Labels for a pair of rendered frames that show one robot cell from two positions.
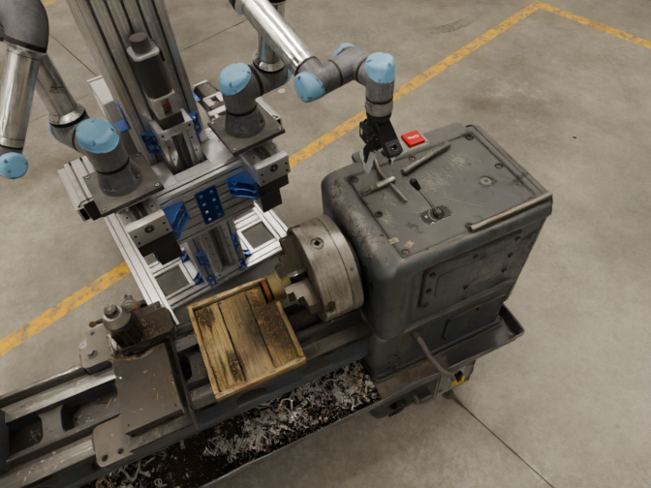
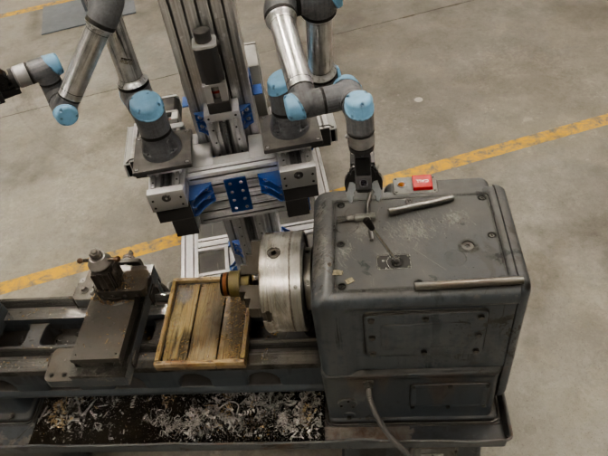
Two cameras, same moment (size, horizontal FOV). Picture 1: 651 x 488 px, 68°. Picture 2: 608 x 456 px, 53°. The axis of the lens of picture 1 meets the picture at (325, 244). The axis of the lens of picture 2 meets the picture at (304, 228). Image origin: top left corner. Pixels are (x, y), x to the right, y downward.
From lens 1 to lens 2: 0.71 m
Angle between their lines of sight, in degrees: 20
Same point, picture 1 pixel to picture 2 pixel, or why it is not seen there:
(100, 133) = (147, 104)
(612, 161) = not seen: outside the picture
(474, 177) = (457, 238)
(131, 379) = (96, 319)
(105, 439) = (59, 360)
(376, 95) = (350, 129)
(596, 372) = not seen: outside the picture
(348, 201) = (322, 223)
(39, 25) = (111, 11)
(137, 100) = (195, 82)
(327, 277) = (270, 287)
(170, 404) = (112, 351)
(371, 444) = not seen: outside the picture
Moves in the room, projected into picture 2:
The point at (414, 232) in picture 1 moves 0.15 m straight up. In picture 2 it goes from (361, 271) to (358, 234)
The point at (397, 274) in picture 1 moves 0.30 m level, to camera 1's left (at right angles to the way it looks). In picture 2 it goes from (324, 304) to (226, 279)
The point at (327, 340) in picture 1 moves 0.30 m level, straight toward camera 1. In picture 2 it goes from (276, 355) to (237, 439)
